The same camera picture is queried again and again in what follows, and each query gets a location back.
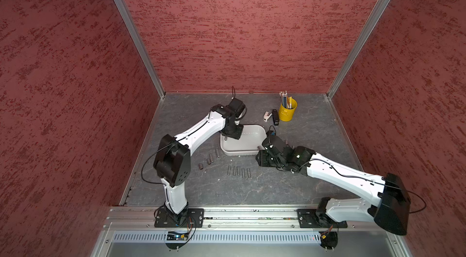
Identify white plastic storage box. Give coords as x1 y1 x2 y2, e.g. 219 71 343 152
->
220 124 266 156

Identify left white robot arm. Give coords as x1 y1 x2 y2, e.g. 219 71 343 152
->
154 98 247 217

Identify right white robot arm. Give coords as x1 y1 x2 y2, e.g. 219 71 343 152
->
256 145 411 236

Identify white small stapler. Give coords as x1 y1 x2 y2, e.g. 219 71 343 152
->
263 111 272 122

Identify yellow pencil cup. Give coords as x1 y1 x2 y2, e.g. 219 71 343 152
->
279 97 297 122

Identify pencils in cup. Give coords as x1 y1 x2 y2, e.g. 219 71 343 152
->
279 91 293 110

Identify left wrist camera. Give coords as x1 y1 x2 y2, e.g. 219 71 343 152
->
228 98 247 121

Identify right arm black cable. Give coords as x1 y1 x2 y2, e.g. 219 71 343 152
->
267 125 427 215

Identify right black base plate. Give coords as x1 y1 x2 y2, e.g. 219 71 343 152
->
297 208 348 229

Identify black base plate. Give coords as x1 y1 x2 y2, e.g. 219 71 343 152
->
154 206 205 229
297 208 348 229

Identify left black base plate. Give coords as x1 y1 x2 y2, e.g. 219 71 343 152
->
154 206 205 229

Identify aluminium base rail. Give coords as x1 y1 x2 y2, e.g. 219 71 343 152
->
91 205 411 257

